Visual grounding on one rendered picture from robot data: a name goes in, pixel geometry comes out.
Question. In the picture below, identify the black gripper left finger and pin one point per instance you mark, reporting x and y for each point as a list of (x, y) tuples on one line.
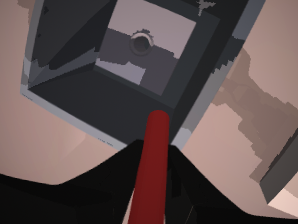
[(98, 196)]

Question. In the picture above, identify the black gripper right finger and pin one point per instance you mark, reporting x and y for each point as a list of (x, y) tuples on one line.
[(191, 199)]

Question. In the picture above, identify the red peg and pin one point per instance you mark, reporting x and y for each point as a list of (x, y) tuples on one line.
[(148, 204)]

